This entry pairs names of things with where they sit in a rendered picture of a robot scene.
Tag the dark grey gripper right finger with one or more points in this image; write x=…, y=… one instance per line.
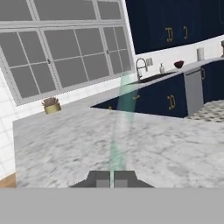
x=126, y=178

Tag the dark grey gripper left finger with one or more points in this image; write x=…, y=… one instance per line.
x=97, y=178

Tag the potted plant in yellow pot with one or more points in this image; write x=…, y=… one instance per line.
x=51, y=105

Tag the dark sink basin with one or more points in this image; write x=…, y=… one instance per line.
x=151, y=78

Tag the stainless steel dishwasher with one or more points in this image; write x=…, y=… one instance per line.
x=194, y=91

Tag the silver sink tap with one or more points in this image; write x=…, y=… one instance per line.
x=140, y=68

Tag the white soap dispenser bottle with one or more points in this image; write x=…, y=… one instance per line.
x=162, y=68

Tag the dark red bowl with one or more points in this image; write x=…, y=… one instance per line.
x=179, y=64

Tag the large grey paned window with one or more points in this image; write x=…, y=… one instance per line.
x=64, y=46

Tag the dark small appliance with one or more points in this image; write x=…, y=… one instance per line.
x=222, y=48

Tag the white wall socket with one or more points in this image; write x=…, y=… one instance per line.
x=149, y=61

